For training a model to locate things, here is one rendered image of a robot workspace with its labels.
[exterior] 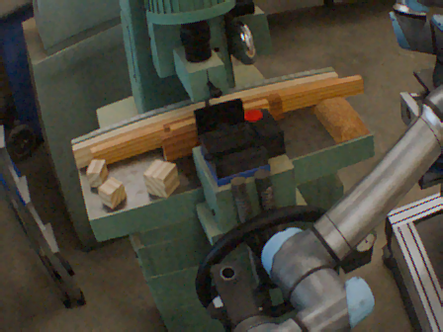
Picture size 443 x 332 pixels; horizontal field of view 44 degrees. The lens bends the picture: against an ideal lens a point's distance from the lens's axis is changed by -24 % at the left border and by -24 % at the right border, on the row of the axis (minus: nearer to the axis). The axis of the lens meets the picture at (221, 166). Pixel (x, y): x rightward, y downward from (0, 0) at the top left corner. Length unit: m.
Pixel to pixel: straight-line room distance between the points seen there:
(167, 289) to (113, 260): 1.09
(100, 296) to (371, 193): 1.60
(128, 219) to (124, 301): 1.08
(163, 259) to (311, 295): 0.55
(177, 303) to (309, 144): 0.44
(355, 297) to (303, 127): 0.62
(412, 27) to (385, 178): 0.79
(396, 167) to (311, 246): 0.17
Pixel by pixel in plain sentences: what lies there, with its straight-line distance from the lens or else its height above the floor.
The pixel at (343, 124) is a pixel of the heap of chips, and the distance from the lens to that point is 1.33.
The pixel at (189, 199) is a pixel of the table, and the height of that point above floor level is 0.88.
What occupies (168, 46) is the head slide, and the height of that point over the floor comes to 1.08.
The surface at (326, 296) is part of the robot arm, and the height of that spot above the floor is 1.04.
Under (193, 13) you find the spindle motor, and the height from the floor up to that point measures 1.22.
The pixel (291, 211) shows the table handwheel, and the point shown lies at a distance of 1.10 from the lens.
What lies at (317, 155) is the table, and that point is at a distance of 1.30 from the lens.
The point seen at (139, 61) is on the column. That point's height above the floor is 1.01.
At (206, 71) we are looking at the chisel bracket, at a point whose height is 1.06.
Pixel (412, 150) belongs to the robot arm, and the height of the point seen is 1.14.
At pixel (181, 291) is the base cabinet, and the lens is 1.41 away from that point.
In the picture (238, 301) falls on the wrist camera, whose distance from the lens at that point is 0.94.
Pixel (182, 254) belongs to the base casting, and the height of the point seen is 0.76.
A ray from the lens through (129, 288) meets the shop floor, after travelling 2.35.
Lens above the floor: 1.67
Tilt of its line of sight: 37 degrees down
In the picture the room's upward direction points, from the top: 10 degrees counter-clockwise
